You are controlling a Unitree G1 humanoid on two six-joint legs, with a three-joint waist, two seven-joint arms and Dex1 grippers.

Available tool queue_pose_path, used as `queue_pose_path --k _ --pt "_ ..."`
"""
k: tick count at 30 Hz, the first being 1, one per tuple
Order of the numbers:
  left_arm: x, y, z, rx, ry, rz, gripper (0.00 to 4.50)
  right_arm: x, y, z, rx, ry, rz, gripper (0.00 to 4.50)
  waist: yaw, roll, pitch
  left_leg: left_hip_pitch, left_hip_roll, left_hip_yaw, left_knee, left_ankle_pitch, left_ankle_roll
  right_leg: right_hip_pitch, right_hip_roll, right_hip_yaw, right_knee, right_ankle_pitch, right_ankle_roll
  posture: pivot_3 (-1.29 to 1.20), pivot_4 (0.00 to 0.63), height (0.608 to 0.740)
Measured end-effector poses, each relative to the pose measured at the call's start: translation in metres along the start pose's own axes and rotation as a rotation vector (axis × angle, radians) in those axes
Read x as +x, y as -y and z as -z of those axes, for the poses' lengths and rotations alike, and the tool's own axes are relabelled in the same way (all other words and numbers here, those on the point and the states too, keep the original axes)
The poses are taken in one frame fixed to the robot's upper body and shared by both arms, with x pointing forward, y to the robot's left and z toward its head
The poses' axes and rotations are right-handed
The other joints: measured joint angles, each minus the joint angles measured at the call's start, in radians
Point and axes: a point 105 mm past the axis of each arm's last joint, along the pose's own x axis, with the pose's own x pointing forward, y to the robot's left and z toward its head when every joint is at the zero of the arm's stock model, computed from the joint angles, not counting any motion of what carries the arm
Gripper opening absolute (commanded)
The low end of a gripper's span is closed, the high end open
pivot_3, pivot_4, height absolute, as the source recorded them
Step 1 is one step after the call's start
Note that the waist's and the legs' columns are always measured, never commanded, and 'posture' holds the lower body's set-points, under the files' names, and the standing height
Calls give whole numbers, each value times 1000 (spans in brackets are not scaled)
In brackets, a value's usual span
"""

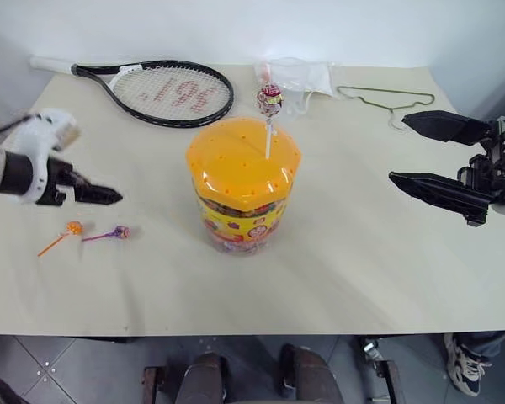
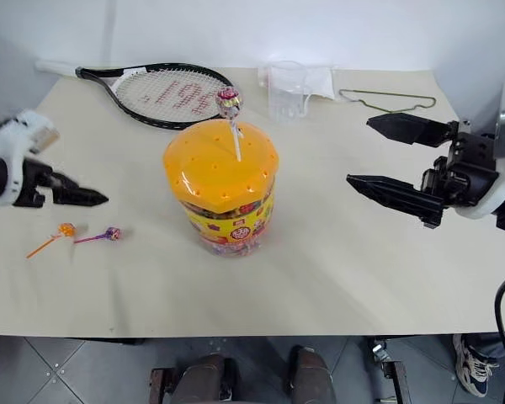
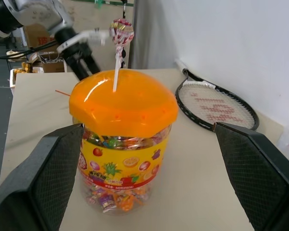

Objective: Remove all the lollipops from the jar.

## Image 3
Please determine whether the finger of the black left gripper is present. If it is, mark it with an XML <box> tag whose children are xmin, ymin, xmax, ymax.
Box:
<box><xmin>68</xmin><ymin>59</ymin><xmax>89</xmax><ymax>81</ymax></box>
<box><xmin>82</xmin><ymin>54</ymin><xmax>102</xmax><ymax>75</ymax></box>

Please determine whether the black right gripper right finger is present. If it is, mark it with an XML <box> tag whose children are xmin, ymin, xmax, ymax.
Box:
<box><xmin>213</xmin><ymin>121</ymin><xmax>289</xmax><ymax>231</ymax></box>

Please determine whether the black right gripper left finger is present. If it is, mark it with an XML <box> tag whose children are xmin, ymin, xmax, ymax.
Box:
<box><xmin>0</xmin><ymin>123</ymin><xmax>84</xmax><ymax>231</ymax></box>

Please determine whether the orange plastic jar lid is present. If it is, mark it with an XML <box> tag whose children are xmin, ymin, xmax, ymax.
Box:
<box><xmin>68</xmin><ymin>69</ymin><xmax>179</xmax><ymax>138</ymax></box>

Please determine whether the clear plastic lollipop jar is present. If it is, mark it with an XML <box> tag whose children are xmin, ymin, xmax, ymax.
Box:
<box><xmin>77</xmin><ymin>120</ymin><xmax>171</xmax><ymax>214</ymax></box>

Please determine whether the open cardboard box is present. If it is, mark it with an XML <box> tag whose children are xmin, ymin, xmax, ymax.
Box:
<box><xmin>38</xmin><ymin>51</ymin><xmax>68</xmax><ymax>73</ymax></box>

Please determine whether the cardboard box with red print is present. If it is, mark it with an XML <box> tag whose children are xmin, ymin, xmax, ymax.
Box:
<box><xmin>23</xmin><ymin>23</ymin><xmax>56</xmax><ymax>52</ymax></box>

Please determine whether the wrapped lollipop with white stick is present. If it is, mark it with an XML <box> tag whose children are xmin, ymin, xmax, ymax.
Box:
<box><xmin>108</xmin><ymin>18</ymin><xmax>135</xmax><ymax>93</ymax></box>

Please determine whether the white foam tray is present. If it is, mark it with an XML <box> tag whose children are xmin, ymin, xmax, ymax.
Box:
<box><xmin>9</xmin><ymin>67</ymin><xmax>44</xmax><ymax>88</ymax></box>

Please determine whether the black tennis racket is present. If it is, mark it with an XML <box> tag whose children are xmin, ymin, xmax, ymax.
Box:
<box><xmin>175</xmin><ymin>59</ymin><xmax>260</xmax><ymax>132</ymax></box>

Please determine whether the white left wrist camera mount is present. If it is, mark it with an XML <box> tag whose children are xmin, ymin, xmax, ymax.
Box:
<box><xmin>56</xmin><ymin>28</ymin><xmax>110</xmax><ymax>53</ymax></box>

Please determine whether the black cable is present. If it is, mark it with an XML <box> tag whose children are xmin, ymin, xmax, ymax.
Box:
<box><xmin>0</xmin><ymin>39</ymin><xmax>61</xmax><ymax>60</ymax></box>

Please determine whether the black hanging strap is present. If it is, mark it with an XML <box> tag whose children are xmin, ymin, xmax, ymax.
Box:
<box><xmin>120</xmin><ymin>0</ymin><xmax>129</xmax><ymax>68</ymax></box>

